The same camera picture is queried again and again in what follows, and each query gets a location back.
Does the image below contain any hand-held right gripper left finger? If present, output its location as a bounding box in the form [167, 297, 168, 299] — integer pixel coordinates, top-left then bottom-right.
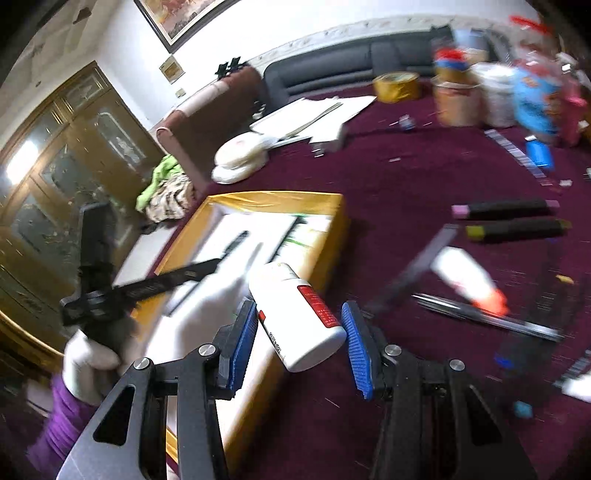
[58, 298, 259, 480]

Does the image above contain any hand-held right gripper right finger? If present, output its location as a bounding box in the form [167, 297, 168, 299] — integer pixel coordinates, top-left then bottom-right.
[341, 300, 539, 480]

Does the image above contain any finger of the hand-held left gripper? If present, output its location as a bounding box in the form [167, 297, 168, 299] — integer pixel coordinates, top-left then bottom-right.
[113, 257, 221, 308]

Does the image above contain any white bottle with red label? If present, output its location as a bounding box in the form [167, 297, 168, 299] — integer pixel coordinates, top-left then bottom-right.
[248, 261, 347, 374]

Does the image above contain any black pen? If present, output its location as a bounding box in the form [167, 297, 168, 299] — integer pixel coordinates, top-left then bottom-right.
[367, 224, 460, 320]
[413, 293, 564, 343]

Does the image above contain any white glue bottle orange cap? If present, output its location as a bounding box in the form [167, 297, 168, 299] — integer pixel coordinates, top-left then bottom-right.
[431, 247, 509, 317]

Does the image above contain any yellow cardboard box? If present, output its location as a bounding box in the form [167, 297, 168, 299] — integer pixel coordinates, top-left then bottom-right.
[152, 191, 349, 469]

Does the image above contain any person's left forearm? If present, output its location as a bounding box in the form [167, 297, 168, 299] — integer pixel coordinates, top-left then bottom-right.
[27, 373, 102, 480]

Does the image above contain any person's left hand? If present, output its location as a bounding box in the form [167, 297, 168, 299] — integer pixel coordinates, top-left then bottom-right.
[62, 329, 124, 406]

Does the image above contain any patterned cloth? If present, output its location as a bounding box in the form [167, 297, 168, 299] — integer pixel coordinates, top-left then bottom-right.
[145, 178, 197, 222]

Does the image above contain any green cloth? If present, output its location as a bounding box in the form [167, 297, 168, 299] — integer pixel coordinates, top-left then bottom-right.
[136, 154, 185, 210]

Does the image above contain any wooden glass-door cabinet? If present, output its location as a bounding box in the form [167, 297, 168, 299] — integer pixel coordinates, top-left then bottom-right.
[0, 60, 162, 356]

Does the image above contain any white round packet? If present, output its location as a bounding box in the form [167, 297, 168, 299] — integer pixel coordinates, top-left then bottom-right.
[211, 131, 273, 184]

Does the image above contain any brown armchair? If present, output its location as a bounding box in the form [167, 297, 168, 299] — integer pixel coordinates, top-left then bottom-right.
[156, 65, 265, 197]

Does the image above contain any black marker with yellow caps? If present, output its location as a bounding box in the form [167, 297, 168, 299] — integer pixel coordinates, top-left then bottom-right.
[465, 219, 572, 243]

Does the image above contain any black marker with pink caps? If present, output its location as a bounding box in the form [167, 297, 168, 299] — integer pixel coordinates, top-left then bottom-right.
[451, 198, 561, 221]

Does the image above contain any white paper stack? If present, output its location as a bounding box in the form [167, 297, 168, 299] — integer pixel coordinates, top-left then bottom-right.
[249, 95, 378, 153]

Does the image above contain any black clip on armchair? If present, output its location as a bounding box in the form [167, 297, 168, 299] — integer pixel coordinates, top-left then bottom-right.
[215, 56, 245, 78]

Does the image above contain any strip of staples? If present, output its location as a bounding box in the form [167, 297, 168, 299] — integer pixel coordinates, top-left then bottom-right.
[485, 129, 557, 186]

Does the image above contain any black sofa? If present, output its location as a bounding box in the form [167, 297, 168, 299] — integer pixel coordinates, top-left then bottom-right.
[262, 25, 504, 100]

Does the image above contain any brown tape roll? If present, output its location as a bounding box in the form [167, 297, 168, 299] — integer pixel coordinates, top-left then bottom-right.
[431, 76, 483, 128]

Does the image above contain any yellow tape roll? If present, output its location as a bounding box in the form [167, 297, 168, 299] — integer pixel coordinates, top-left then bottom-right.
[372, 71, 422, 103]

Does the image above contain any blue eraser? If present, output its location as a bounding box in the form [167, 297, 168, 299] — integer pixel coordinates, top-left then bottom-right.
[525, 140, 556, 171]

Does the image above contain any white plastic tub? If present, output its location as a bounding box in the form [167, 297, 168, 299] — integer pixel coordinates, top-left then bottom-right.
[473, 62, 520, 129]

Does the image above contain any clear jar with red lid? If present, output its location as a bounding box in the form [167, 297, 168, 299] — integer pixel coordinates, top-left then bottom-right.
[508, 16, 571, 145]

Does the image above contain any small wall plaque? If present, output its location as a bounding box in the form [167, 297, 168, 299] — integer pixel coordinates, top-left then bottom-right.
[159, 54, 186, 84]

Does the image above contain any framed wall painting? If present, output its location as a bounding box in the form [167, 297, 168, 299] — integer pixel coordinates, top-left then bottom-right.
[134, 0, 241, 54]

